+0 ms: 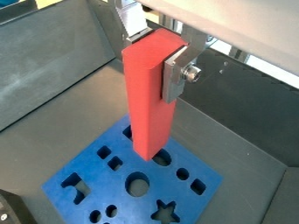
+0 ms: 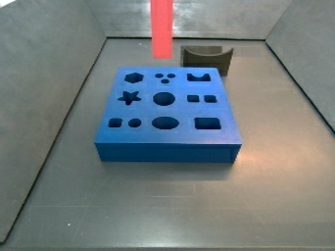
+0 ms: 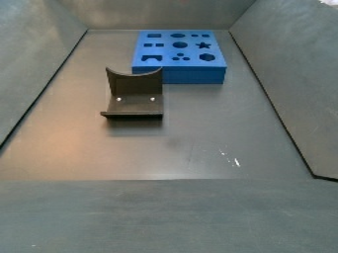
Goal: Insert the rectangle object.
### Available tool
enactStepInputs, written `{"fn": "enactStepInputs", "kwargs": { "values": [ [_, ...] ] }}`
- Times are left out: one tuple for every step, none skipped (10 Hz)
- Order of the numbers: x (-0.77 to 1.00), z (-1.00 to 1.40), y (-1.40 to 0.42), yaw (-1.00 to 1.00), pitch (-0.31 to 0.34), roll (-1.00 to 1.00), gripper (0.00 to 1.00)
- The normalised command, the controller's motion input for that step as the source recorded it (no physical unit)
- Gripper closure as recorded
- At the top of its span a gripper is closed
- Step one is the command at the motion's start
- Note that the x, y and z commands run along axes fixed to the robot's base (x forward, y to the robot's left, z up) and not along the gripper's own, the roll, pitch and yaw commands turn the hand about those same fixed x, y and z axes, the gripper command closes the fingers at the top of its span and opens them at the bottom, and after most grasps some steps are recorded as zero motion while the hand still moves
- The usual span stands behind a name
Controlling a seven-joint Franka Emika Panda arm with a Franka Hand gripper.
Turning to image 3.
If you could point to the black curved holder stand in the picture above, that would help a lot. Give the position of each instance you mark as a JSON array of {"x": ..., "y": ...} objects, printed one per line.
[{"x": 137, "y": 94}]

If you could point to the blue shape sorter board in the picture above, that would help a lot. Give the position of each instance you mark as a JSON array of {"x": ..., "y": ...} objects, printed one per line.
[{"x": 187, "y": 54}]

